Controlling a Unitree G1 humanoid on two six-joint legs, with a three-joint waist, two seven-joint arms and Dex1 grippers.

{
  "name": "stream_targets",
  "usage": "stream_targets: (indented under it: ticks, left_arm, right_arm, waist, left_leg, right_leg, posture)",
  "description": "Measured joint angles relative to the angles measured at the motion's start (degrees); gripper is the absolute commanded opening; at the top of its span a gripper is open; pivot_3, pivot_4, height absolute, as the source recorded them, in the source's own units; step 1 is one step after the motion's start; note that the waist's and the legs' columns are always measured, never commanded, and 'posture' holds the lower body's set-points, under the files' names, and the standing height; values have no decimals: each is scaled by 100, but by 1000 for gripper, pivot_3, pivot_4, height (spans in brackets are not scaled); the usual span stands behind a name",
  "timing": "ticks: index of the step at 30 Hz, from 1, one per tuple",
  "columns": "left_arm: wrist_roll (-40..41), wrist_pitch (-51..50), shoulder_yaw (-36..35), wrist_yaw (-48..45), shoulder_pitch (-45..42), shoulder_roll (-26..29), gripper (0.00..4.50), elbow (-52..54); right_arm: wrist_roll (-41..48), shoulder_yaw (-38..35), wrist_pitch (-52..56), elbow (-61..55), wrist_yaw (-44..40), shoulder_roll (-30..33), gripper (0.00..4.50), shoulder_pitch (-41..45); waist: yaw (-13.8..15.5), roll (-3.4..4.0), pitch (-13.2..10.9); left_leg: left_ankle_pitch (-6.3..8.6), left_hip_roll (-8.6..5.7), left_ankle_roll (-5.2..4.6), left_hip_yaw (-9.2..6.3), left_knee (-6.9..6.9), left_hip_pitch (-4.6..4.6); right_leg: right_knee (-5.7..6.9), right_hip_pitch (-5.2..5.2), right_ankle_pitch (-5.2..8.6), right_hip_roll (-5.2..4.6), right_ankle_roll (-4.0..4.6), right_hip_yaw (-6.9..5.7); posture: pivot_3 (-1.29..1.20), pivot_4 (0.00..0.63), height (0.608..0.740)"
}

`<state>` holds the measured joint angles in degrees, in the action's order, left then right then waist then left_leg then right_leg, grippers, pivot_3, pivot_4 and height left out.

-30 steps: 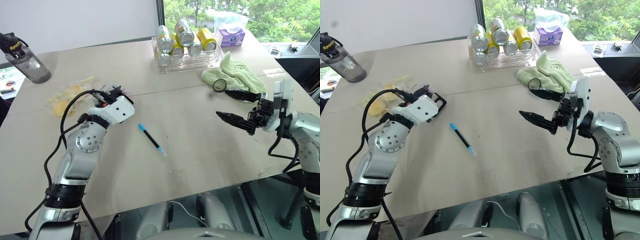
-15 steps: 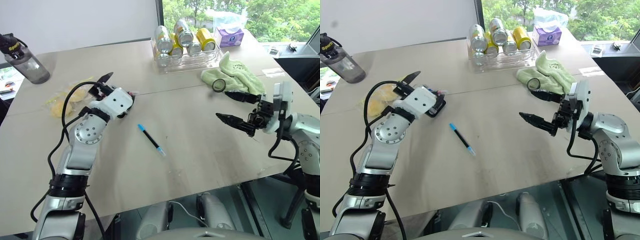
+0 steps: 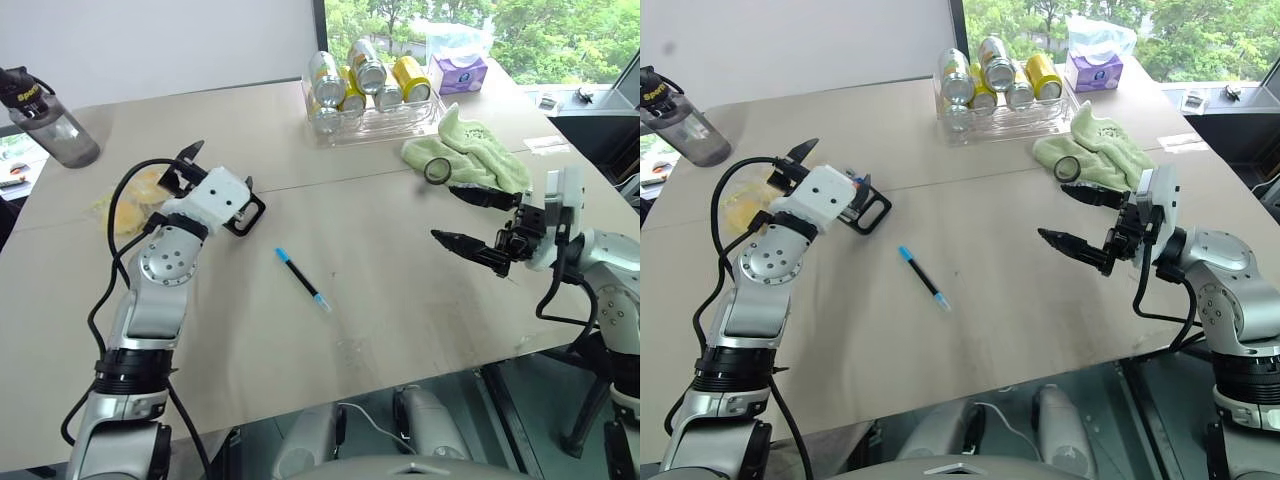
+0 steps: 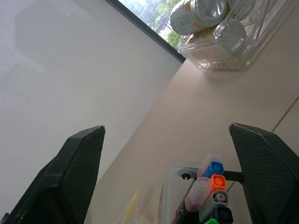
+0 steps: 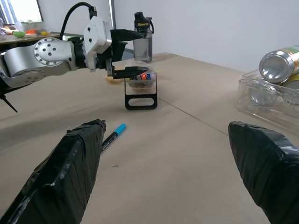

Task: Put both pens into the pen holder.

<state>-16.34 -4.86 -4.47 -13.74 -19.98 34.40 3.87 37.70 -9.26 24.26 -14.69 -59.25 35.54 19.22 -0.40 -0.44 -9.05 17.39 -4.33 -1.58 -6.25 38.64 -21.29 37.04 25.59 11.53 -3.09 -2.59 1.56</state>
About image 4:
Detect green and orange drink can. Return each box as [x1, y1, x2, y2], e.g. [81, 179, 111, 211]
[170, 0, 231, 36]

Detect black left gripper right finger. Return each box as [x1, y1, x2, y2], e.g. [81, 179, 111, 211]
[228, 123, 299, 224]

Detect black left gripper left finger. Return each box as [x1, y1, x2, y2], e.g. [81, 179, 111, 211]
[0, 125, 106, 224]

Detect clear plastic bag with yellow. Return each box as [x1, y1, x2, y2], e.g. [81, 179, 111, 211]
[114, 188, 162, 224]

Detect orange capped marker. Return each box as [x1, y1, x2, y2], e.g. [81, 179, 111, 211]
[209, 174, 227, 194]

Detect dark navy capped marker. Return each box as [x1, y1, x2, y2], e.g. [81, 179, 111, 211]
[214, 206, 234, 224]

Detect blue capped marker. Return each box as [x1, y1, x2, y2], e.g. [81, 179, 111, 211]
[202, 161, 225, 179]

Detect black window frame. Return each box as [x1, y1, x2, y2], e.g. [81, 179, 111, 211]
[105, 0, 186, 64]

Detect clear plastic storage bin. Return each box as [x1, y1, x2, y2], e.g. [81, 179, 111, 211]
[175, 0, 295, 71]

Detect clear acrylic pen holder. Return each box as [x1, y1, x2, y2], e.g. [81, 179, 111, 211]
[157, 160, 244, 224]

